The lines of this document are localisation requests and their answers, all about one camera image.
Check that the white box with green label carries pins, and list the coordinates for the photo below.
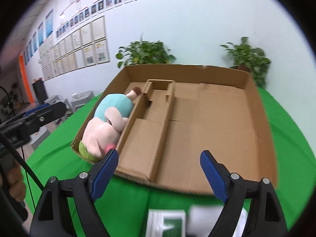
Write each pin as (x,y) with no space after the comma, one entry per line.
(158,222)

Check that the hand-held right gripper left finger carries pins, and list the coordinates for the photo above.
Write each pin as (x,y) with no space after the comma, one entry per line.
(106,172)

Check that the orange panel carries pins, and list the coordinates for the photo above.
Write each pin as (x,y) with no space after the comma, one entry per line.
(24,79)

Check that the wall of framed certificates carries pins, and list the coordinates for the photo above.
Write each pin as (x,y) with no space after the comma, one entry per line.
(74,51)

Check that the blue wall poster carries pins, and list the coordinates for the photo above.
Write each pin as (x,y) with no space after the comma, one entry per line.
(40,33)
(49,22)

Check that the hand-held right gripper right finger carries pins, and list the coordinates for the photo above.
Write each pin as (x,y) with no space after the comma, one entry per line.
(212,175)

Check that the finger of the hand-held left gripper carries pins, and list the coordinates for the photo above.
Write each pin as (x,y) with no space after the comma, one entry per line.
(29,111)
(47,117)

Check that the black cabinet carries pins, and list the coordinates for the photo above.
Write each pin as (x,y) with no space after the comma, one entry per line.
(39,92)

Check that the green potted plant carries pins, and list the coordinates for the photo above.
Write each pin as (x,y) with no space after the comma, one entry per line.
(145,51)
(246,56)

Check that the person's left hand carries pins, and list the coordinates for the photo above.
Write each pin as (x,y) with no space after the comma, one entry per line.
(16,182)

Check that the brown cardboard box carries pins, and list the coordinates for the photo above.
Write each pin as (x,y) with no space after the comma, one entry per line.
(197,128)

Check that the grey stool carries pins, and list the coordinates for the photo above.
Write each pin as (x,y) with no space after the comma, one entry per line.
(53,100)
(82,98)

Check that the white phone stand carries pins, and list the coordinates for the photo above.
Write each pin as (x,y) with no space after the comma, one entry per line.
(202,217)

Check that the green tablecloth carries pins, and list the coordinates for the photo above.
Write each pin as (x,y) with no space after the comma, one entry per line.
(284,128)

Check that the pink plush toy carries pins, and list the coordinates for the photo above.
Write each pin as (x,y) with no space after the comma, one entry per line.
(103,133)

